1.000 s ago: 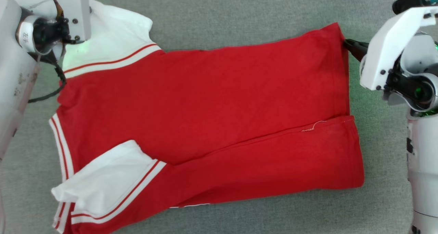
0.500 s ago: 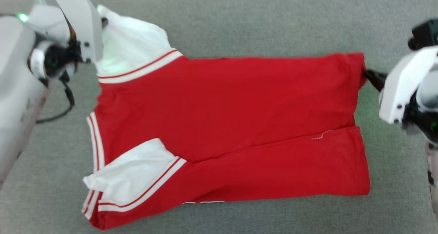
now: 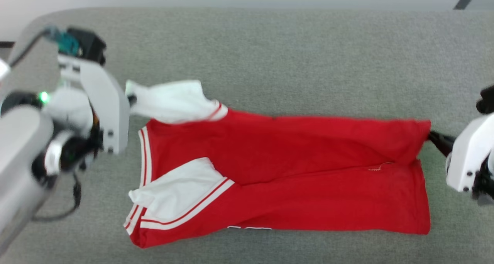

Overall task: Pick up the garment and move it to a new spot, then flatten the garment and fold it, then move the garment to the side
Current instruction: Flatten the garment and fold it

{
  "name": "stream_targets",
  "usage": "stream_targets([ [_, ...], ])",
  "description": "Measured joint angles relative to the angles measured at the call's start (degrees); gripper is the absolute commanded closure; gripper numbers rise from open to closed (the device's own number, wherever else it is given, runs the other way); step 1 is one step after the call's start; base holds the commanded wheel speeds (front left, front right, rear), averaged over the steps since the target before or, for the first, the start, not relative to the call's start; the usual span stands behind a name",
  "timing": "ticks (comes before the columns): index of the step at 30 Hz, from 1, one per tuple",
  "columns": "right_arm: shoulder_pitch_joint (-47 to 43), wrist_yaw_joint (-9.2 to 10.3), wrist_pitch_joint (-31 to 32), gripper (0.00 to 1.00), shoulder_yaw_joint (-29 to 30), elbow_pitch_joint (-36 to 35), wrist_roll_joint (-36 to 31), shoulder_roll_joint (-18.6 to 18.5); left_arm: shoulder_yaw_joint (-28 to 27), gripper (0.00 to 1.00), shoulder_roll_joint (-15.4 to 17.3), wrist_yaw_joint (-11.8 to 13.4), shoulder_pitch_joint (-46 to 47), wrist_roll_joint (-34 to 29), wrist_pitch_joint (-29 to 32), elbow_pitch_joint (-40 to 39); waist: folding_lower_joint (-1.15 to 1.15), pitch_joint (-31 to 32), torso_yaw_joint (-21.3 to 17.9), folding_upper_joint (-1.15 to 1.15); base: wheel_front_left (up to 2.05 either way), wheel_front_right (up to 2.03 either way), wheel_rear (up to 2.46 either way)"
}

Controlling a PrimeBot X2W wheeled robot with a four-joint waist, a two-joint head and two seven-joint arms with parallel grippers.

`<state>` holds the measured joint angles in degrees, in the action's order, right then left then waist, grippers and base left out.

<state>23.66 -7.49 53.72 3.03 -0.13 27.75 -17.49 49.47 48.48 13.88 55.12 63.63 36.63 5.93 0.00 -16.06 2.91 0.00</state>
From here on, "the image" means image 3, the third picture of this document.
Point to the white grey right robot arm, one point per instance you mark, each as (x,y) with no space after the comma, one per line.
(487,179)

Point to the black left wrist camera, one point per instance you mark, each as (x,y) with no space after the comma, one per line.
(88,44)

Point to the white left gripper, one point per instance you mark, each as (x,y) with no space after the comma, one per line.
(110,109)

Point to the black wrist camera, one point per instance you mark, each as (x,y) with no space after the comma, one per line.
(487,100)
(88,44)

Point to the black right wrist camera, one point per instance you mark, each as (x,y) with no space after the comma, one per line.
(487,100)

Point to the red and white basketball jersey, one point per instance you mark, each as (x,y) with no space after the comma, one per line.
(289,171)

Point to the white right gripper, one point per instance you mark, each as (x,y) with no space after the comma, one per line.
(469,152)

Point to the black framed panel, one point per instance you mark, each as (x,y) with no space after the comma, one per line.
(5,44)

